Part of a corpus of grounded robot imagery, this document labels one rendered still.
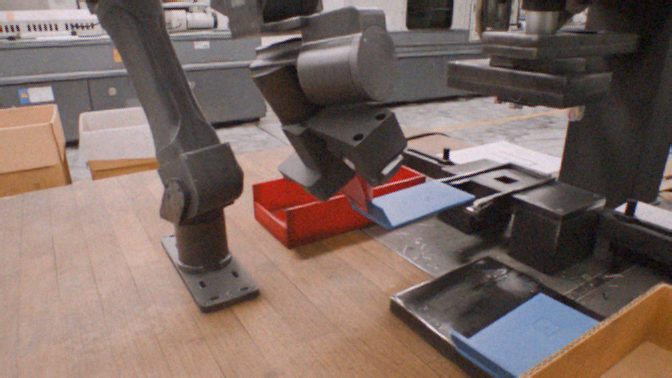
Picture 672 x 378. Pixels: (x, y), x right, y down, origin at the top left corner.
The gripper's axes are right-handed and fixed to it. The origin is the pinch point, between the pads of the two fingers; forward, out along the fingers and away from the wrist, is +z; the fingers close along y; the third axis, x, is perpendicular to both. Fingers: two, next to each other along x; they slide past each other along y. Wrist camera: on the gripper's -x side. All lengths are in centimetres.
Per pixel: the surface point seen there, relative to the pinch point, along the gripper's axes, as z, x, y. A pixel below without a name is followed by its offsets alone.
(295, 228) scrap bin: 5.3, 12.1, -5.8
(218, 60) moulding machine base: 106, 432, 105
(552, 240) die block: 14.9, -12.1, 14.1
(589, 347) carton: 5.6, -25.1, 1.0
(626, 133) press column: 21.4, -7.0, 40.8
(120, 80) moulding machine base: 66, 441, 17
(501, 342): 7.6, -18.4, -2.2
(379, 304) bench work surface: 8.2, -4.8, -6.3
